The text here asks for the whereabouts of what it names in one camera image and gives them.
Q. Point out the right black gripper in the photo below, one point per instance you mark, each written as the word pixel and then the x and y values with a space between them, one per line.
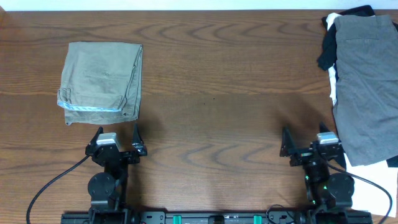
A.
pixel 288 149

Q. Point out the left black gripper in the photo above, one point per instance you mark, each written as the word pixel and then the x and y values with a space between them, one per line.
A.
pixel 138 149

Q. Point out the grey shorts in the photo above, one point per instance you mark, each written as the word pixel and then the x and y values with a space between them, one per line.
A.
pixel 367 87

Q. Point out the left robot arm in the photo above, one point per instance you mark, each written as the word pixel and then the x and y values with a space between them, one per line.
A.
pixel 108 188

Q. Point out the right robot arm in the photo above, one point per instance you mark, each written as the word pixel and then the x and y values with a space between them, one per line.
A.
pixel 331 194

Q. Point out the folded khaki shorts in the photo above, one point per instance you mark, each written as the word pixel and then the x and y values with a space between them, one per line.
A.
pixel 101 82

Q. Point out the black garment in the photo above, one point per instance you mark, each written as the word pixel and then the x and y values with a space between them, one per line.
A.
pixel 329 46

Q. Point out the white garment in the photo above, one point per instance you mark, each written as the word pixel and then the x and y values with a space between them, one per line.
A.
pixel 364 96

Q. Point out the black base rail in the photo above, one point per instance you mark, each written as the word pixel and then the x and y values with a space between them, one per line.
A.
pixel 273 216

